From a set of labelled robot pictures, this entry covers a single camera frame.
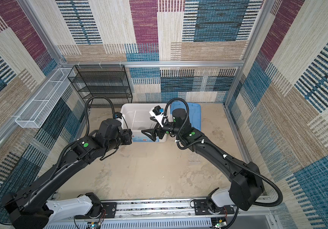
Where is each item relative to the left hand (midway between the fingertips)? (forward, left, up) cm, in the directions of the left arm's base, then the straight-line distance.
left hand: (133, 130), depth 71 cm
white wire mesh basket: (+8, +49, +5) cm, 49 cm away
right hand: (+2, -7, +1) cm, 7 cm away
